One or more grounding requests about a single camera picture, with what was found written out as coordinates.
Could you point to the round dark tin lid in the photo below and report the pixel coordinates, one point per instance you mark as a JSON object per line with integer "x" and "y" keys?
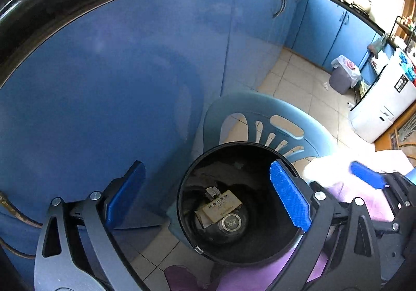
{"x": 232, "y": 222}

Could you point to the black round trash bin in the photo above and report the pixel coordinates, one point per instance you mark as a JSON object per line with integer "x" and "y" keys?
{"x": 253, "y": 245}

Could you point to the blue kitchen cabinet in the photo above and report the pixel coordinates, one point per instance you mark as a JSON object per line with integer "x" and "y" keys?
{"x": 113, "y": 83}
{"x": 325, "y": 27}

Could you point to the grey green plastic bag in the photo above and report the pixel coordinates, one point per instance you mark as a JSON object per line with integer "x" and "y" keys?
{"x": 377, "y": 45}

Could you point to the wooden door with glass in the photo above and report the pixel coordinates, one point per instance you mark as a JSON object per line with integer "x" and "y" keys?
{"x": 401, "y": 131}

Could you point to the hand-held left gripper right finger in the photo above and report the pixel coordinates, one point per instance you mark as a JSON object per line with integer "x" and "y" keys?
{"x": 289, "y": 196}

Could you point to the teal plastic bag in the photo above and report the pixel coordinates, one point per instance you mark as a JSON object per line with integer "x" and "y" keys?
{"x": 408, "y": 65}

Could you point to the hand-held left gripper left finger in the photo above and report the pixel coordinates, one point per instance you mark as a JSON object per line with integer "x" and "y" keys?
{"x": 125, "y": 193}

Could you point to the white washing machine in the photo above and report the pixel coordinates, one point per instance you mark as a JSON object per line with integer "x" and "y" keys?
{"x": 383, "y": 105}

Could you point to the person's pink pants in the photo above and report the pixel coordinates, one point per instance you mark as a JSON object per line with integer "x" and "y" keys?
{"x": 253, "y": 278}

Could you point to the black metal shelf rack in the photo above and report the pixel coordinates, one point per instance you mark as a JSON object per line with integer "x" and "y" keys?
{"x": 401, "y": 29}

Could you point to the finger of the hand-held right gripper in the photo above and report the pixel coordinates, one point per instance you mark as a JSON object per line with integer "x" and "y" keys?
{"x": 395, "y": 227}
{"x": 367, "y": 175}

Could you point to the grey bin with white bag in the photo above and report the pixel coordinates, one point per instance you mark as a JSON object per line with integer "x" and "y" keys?
{"x": 352, "y": 71}

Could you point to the beige cardboard box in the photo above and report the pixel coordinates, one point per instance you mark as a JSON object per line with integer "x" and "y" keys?
{"x": 221, "y": 206}

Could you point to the light blue plastic chair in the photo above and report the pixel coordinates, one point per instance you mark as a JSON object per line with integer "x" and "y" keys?
{"x": 234, "y": 105}

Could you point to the grey waste bin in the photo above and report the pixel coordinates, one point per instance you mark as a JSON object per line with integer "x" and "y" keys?
{"x": 339, "y": 81}

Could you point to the small grey crumpled scrap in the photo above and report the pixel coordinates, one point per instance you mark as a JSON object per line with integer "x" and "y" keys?
{"x": 212, "y": 192}

